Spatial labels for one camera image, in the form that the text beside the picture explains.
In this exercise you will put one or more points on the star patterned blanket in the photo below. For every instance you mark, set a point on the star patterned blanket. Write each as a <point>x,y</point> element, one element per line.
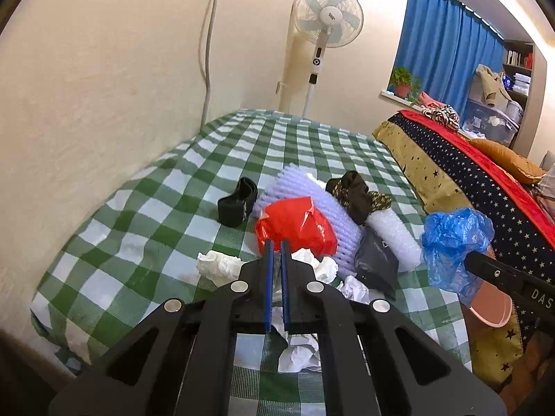
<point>459,169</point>

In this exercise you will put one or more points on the crumpled white tissue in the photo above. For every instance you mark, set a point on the crumpled white tissue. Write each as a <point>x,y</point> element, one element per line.
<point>219,266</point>

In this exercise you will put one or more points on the wooden bookshelf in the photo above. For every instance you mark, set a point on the wooden bookshelf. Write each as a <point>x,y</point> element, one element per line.
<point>518,65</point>

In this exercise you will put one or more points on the red plastic bag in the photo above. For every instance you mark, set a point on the red plastic bag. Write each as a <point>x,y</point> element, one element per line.
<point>299,223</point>

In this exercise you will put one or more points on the blue plastic bag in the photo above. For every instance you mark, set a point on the blue plastic bag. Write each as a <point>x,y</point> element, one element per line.
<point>451,242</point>

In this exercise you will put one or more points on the white standing fan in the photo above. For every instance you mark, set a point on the white standing fan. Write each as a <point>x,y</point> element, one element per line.
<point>329,15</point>

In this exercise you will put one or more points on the beige jacket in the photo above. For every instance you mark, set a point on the beige jacket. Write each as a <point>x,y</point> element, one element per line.
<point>492,84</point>

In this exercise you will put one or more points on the grey plastic mailer bag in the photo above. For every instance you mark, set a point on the grey plastic mailer bag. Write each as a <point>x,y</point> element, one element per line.
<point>375,264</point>

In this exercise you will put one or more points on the zebra striped cloth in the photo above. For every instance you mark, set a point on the zebra striped cloth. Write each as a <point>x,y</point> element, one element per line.
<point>442,117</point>

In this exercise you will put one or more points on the blue curtain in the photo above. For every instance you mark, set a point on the blue curtain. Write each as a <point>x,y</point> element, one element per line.
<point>446,47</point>

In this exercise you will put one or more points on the potted green plant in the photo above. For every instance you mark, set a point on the potted green plant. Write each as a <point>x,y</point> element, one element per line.
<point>402,80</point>

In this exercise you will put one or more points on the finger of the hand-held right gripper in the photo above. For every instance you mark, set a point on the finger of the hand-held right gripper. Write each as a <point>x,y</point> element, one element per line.
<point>498,275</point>

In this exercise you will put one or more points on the clear plastic storage box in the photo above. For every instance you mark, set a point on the clear plastic storage box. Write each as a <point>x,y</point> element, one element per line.
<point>490,123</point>

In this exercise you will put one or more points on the white wall socket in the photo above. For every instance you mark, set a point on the white wall socket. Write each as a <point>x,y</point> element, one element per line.
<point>278,88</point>

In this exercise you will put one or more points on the black elastic band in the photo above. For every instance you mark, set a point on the black elastic band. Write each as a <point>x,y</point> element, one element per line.
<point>236,208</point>

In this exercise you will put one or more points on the pink plastic basin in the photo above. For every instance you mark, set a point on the pink plastic basin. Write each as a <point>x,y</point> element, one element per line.
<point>494,307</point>

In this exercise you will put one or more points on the crumpled white paper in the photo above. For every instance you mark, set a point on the crumpled white paper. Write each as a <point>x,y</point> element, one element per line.
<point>323,268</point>
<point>355,290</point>
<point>299,353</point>

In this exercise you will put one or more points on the white bubble wrap roll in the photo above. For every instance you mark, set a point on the white bubble wrap roll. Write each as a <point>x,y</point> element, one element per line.
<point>396,238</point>

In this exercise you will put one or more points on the purple foam net sheet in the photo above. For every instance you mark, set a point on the purple foam net sheet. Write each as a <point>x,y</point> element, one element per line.
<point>342,234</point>

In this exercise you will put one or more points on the orange pillow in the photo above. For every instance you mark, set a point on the orange pillow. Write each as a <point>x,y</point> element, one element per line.
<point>507,160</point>

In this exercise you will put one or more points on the pink cloth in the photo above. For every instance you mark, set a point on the pink cloth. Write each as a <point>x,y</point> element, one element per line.
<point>429,99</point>

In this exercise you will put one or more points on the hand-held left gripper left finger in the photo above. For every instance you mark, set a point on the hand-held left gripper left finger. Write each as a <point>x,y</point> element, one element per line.
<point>269,286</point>

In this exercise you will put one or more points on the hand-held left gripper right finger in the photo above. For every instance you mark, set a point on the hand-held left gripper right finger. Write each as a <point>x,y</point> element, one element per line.
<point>285,286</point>

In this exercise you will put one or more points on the green checked bed sheet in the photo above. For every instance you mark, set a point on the green checked bed sheet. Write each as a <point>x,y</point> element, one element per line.
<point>173,208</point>

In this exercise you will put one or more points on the dark camouflage cloth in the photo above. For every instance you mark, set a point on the dark camouflage cloth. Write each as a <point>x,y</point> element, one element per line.
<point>357,197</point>

